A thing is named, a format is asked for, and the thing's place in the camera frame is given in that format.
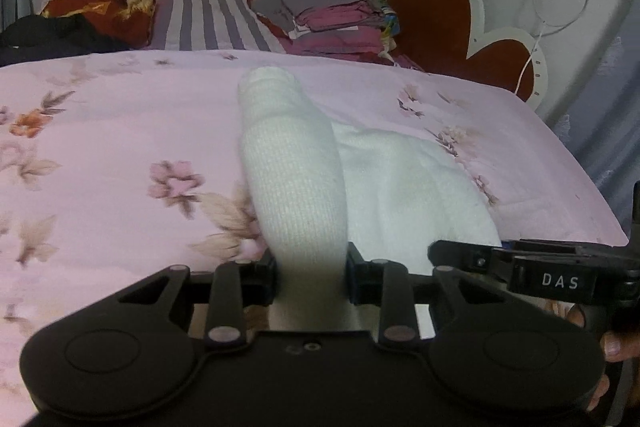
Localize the white cable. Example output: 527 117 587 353
515 0 618 95

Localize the black cloth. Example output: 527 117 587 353
0 13 133 68

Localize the white fleece cloth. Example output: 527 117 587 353
330 122 501 340

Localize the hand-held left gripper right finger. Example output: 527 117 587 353
345 241 498 353

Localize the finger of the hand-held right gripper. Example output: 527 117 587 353
428 239 518 293

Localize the person's right hand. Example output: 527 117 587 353
567 306 640 413

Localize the red floral pillow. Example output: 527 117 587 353
39 0 158 52

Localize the pink floral bedsheet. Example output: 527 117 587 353
0 49 631 427

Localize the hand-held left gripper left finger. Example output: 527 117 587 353
117 252 278 350

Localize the stack of folded clothes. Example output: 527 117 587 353
247 0 426 72

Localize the red heart-shaped headboard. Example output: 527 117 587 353
359 0 550 112

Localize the grey patterned curtain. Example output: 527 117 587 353
547 2 640 228

